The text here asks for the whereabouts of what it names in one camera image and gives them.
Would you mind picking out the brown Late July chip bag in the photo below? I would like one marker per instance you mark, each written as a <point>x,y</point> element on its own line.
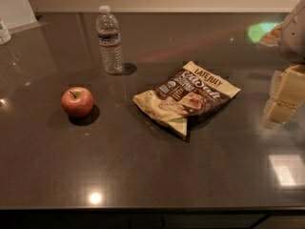
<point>188,97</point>

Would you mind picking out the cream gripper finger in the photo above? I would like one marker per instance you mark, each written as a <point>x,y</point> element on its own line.
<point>276,113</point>
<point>292,86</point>

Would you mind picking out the white slanted board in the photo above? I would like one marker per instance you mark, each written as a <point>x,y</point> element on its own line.
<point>17,15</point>

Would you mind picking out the white container at left edge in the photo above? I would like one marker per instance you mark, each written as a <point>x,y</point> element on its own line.
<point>5,36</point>

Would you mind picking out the clear plastic water bottle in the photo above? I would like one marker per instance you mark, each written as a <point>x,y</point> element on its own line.
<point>109,41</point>

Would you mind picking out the red apple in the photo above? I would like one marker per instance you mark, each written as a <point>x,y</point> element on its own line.
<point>77,102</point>

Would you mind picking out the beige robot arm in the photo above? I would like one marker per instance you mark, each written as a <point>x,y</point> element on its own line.
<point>289,36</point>

